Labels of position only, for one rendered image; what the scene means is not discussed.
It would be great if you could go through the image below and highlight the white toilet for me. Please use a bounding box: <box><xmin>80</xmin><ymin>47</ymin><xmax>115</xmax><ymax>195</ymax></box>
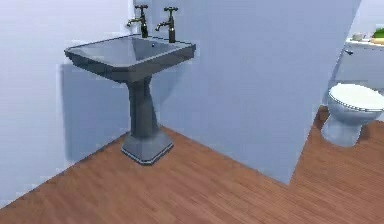
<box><xmin>320</xmin><ymin>37</ymin><xmax>384</xmax><ymax>148</ymax></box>

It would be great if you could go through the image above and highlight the grey pedestal sink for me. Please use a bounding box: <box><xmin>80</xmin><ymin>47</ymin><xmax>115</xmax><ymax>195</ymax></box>
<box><xmin>63</xmin><ymin>33</ymin><xmax>197</xmax><ymax>166</ymax></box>

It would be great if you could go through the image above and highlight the dark brass tap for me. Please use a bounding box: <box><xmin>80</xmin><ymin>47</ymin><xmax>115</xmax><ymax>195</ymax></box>
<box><xmin>154</xmin><ymin>6</ymin><xmax>179</xmax><ymax>44</ymax></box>
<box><xmin>126</xmin><ymin>4</ymin><xmax>150</xmax><ymax>39</ymax></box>

